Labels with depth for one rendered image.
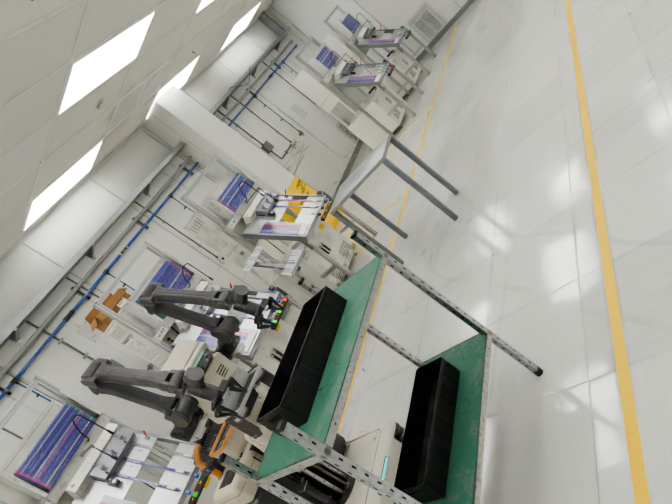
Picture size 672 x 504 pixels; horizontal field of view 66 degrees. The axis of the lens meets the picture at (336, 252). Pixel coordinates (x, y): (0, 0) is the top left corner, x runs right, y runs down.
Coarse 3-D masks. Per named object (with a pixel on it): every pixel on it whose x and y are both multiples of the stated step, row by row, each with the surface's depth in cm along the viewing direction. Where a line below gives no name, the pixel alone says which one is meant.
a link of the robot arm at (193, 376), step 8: (192, 368) 186; (200, 368) 187; (184, 376) 184; (192, 376) 184; (200, 376) 184; (184, 384) 188; (192, 384) 185; (200, 384) 186; (176, 392) 189; (184, 392) 191
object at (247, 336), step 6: (204, 330) 432; (240, 330) 426; (246, 330) 424; (252, 330) 423; (258, 330) 422; (198, 336) 428; (204, 336) 427; (210, 336) 426; (240, 336) 421; (246, 336) 420; (252, 336) 419; (210, 342) 421; (240, 342) 416; (246, 342) 415; (252, 342) 414; (246, 348) 410
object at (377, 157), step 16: (384, 144) 419; (400, 144) 433; (368, 160) 434; (384, 160) 398; (416, 160) 438; (352, 176) 450; (368, 176) 409; (400, 176) 404; (432, 176) 444; (352, 192) 421; (336, 208) 433; (368, 208) 476; (448, 208) 416; (352, 224) 441
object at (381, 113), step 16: (304, 48) 783; (320, 48) 819; (304, 64) 766; (320, 64) 774; (336, 64) 797; (352, 64) 810; (368, 64) 814; (384, 64) 805; (304, 80) 787; (320, 80) 788; (336, 80) 794; (352, 80) 777; (368, 80) 766; (320, 96) 798; (336, 96) 792; (368, 96) 814; (384, 96) 809; (368, 112) 794; (384, 112) 787; (400, 112) 812; (352, 128) 820; (368, 128) 813; (384, 128) 801; (368, 144) 832
